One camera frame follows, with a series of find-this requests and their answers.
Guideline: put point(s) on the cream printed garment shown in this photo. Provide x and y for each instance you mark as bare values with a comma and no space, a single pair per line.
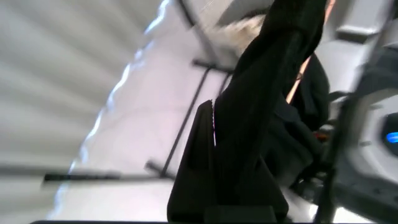
242,31

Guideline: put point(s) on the black clothes rack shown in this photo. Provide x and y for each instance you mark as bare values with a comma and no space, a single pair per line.
186,118

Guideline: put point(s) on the white curtain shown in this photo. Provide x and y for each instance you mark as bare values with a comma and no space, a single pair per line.
46,62

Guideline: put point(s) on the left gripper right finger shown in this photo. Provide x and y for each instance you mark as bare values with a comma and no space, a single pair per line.
248,193

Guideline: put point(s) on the black short-sleeved shirt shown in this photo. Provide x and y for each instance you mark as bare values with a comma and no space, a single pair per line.
273,62

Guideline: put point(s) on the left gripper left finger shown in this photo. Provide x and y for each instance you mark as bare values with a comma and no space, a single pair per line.
196,174

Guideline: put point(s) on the pink clothes hanger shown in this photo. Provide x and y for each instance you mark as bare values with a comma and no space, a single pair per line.
293,90

